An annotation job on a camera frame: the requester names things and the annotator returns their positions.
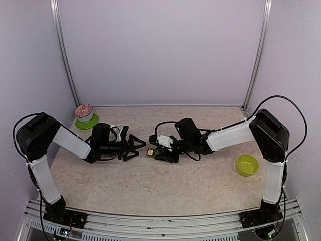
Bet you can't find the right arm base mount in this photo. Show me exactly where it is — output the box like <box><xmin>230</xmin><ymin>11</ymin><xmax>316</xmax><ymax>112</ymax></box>
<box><xmin>239</xmin><ymin>200</ymin><xmax>283</xmax><ymax>228</ymax></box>

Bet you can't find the lime green bowl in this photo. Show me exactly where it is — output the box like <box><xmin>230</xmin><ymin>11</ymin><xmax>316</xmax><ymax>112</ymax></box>
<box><xmin>236</xmin><ymin>154</ymin><xmax>259</xmax><ymax>177</ymax></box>

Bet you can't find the right aluminium frame post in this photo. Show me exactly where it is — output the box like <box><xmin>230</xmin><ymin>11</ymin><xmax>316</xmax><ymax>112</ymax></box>
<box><xmin>242</xmin><ymin>0</ymin><xmax>273</xmax><ymax>112</ymax></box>

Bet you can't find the green weekly pill organizer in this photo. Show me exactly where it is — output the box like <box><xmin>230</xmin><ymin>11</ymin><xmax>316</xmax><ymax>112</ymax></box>
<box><xmin>146</xmin><ymin>148</ymin><xmax>164</xmax><ymax>158</ymax></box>

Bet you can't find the left aluminium frame post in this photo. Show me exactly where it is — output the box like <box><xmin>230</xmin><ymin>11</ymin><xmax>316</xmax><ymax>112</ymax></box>
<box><xmin>50</xmin><ymin>0</ymin><xmax>81</xmax><ymax>107</ymax></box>

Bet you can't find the lime green plate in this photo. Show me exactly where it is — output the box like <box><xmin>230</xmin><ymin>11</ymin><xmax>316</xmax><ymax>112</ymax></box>
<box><xmin>75</xmin><ymin>113</ymin><xmax>99</xmax><ymax>130</ymax></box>

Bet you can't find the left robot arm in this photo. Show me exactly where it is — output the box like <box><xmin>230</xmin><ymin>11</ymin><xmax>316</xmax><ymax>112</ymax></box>
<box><xmin>12</xmin><ymin>112</ymin><xmax>146</xmax><ymax>223</ymax></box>

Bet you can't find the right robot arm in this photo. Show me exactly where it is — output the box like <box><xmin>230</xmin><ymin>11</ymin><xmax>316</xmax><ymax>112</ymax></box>
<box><xmin>146</xmin><ymin>107</ymin><xmax>291</xmax><ymax>223</ymax></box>

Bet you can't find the red patterned white bowl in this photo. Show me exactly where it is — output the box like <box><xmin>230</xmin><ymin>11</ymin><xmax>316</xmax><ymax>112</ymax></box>
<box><xmin>74</xmin><ymin>104</ymin><xmax>94</xmax><ymax>123</ymax></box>

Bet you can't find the front aluminium rail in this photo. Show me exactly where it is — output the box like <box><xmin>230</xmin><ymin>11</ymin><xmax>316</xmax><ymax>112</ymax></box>
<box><xmin>17</xmin><ymin>198</ymin><xmax>309</xmax><ymax>241</ymax></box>

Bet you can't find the aluminium frame post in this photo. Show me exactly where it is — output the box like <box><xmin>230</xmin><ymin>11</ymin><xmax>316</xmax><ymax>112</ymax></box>
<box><xmin>50</xmin><ymin>0</ymin><xmax>81</xmax><ymax>107</ymax></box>
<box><xmin>242</xmin><ymin>0</ymin><xmax>273</xmax><ymax>112</ymax></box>

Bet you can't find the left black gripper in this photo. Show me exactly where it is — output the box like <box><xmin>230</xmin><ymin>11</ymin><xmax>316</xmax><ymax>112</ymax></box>
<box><xmin>100</xmin><ymin>134</ymin><xmax>146</xmax><ymax>161</ymax></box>

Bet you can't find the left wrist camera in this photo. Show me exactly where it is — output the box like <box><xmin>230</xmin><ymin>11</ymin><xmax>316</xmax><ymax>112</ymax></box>
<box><xmin>118</xmin><ymin>126</ymin><xmax>129</xmax><ymax>141</ymax></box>

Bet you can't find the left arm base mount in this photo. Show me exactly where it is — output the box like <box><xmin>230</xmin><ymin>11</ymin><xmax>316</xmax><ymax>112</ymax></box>
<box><xmin>44</xmin><ymin>196</ymin><xmax>88</xmax><ymax>229</ymax></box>

